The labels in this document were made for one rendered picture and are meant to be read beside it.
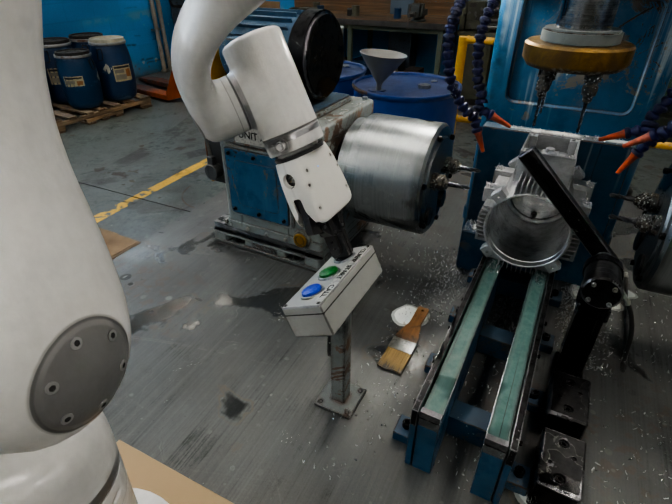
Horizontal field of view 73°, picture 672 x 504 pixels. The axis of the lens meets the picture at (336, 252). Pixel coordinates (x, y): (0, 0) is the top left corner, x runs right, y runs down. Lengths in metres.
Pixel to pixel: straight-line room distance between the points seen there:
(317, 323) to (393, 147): 0.47
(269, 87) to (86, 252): 0.38
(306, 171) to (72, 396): 0.42
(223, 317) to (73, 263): 0.74
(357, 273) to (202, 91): 0.32
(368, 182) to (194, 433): 0.58
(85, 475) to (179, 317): 0.65
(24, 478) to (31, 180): 0.23
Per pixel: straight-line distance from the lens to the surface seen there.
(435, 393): 0.72
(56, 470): 0.44
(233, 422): 0.84
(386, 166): 0.96
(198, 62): 0.57
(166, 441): 0.85
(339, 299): 0.63
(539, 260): 1.00
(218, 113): 0.62
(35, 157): 0.32
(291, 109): 0.63
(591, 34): 0.93
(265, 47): 0.64
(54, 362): 0.30
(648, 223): 0.97
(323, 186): 0.65
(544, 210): 1.14
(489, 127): 1.10
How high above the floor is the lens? 1.46
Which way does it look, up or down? 33 degrees down
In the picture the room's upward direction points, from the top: straight up
